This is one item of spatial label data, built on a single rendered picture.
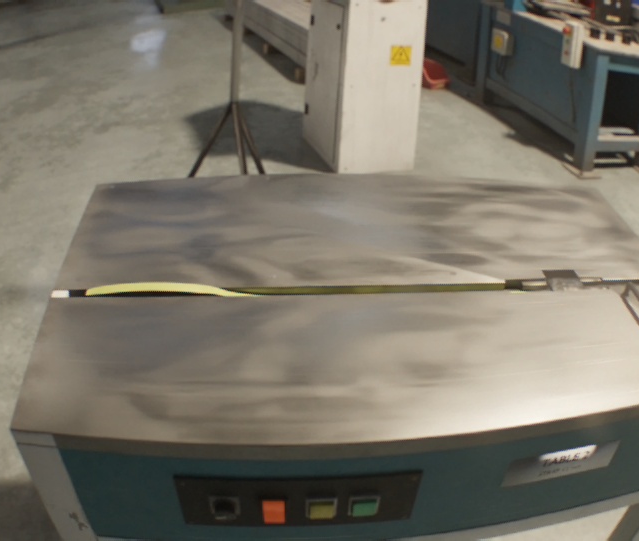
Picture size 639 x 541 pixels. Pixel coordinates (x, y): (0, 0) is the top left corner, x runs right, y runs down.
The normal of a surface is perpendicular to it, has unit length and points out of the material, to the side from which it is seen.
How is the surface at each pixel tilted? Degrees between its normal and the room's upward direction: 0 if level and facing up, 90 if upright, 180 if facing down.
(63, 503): 90
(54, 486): 90
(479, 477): 90
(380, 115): 90
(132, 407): 0
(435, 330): 0
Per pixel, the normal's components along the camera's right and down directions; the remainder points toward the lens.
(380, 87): 0.35, 0.53
